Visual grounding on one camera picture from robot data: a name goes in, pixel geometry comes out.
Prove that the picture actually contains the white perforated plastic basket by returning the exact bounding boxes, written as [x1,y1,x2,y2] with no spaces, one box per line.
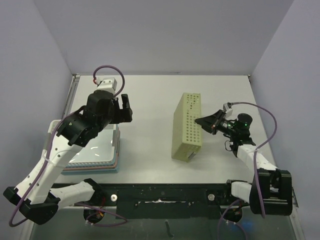
[43,124,120,172]

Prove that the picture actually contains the green perforated plastic basket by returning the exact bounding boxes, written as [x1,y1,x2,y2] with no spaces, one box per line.
[171,92,203,162]

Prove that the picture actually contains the blue bottom plastic basket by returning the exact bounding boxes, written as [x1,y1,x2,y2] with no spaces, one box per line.
[61,124,121,175]

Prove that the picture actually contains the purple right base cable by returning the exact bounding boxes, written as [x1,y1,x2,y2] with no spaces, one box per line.
[217,198,250,240]

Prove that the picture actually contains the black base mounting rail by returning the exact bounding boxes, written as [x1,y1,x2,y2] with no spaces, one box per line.
[67,182,237,220]

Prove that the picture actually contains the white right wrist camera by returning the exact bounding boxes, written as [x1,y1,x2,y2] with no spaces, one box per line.
[223,102,233,118]

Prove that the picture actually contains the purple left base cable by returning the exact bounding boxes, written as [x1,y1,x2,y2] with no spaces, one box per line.
[74,202,129,228]

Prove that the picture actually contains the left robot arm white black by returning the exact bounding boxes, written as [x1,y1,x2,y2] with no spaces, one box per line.
[3,90,133,225]

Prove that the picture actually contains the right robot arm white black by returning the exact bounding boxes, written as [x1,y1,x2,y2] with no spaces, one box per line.
[194,110,293,216]

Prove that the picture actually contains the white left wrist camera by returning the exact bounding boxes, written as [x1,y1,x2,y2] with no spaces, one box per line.
[96,77,118,95]

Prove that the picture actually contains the pink plastic basket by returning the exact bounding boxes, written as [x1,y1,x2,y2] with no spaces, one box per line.
[62,124,121,170]

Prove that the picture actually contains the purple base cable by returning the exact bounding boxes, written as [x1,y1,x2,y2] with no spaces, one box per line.
[217,198,250,240]
[74,202,129,228]

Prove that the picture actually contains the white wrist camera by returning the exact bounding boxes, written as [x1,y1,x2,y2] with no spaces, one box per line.
[96,77,118,95]
[223,102,233,118]

